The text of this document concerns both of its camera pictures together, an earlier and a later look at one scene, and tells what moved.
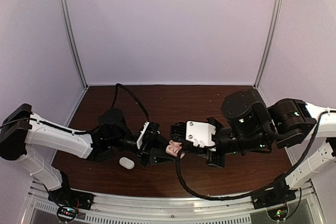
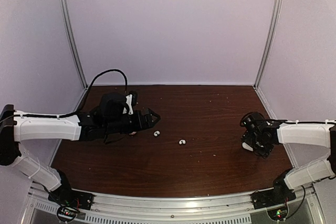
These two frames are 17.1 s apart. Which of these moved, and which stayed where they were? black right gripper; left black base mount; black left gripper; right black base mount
Moved: black right gripper; black left gripper
Stayed: left black base mount; right black base mount
